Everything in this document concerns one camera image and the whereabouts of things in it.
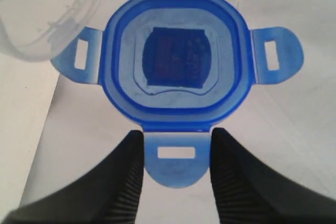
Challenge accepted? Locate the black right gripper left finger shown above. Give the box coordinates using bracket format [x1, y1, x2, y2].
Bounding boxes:
[5, 130, 144, 223]

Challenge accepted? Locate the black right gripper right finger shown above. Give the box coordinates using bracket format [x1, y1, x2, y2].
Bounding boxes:
[210, 127, 335, 223]

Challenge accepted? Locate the blue container lid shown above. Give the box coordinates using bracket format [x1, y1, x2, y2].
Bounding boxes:
[51, 0, 304, 188]

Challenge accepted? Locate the clear plastic tall container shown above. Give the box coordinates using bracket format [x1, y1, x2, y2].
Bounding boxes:
[1, 0, 101, 61]

